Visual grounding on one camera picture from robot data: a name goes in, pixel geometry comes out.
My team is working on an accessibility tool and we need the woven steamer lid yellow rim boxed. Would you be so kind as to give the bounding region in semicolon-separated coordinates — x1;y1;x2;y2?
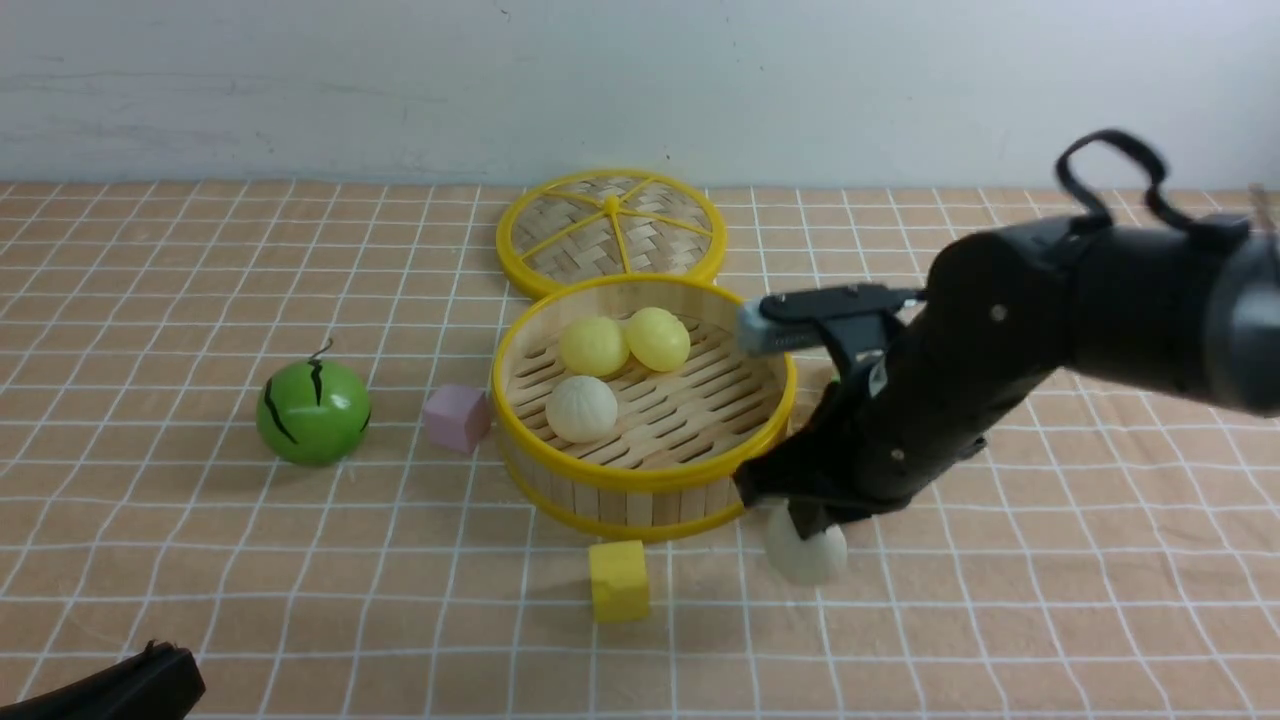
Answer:
495;169;728;299

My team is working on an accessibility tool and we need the yellow bun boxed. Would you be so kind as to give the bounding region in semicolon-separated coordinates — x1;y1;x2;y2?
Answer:
623;307;692;372
558;316;630;378

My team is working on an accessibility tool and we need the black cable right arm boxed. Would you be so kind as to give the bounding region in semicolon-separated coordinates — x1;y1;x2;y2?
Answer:
1055;129;1251;241

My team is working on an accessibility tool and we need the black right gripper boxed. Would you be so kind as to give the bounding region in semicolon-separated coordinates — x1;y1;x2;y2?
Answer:
733;310;1051;541

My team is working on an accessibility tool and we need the yellow cube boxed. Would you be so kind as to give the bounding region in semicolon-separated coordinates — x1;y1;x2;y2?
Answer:
588;539;650;624

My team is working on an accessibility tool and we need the white bun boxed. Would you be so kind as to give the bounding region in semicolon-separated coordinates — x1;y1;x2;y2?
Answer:
763;505;849;587
545;375;620;445

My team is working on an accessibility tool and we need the checkered peach tablecloth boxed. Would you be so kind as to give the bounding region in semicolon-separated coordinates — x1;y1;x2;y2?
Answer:
1;179;1279;719

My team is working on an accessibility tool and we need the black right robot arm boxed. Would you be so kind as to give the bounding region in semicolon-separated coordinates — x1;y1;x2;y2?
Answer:
733;217;1279;538

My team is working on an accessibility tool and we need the green toy watermelon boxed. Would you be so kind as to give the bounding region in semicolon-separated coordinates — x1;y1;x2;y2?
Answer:
256;340;372;468

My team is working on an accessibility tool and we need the pink cube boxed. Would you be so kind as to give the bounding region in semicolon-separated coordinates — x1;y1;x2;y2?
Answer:
422;384;492;456

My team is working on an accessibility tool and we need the bamboo steamer tray yellow rim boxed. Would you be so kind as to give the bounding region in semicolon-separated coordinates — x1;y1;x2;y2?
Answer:
490;275;797;543

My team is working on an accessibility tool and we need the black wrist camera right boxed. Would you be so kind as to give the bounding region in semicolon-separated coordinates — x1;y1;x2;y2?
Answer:
736;282;925;377

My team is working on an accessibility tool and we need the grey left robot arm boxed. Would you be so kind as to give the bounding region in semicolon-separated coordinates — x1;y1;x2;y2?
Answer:
1;641;206;720

